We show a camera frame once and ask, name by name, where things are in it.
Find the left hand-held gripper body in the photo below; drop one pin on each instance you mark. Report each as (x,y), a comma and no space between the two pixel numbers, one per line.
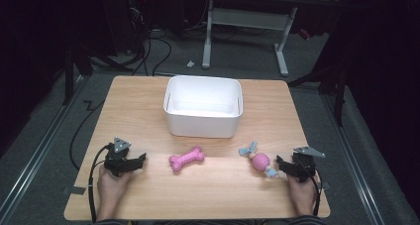
(115,159)

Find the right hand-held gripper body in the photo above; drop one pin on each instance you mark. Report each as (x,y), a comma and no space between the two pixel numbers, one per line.
(305,167)

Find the pink ball toy with cloth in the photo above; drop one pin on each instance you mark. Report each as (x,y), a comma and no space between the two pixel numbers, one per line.
(261,160)

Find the pink spiky bone toy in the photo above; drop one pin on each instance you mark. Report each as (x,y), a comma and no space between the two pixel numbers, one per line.
(186,158)

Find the white plastic bin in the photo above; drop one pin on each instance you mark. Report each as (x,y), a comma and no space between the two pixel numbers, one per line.
(203,109)

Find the person's right hand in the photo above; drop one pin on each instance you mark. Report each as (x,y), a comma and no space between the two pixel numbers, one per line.
(303,192)

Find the person's left hand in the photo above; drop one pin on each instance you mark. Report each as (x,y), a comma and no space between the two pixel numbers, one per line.
(110,188)

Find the grey tape piece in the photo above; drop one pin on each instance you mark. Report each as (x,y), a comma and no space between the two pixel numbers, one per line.
(325,185)
(78,190)

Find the black metal stand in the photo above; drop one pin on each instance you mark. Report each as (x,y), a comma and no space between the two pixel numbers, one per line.
(74,63)
(336,86)

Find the white paper scrap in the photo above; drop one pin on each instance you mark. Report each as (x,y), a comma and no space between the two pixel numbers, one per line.
(190,63)

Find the metal floor rail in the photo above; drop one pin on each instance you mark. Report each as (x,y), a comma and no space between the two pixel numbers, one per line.
(39,145)
(353,159)

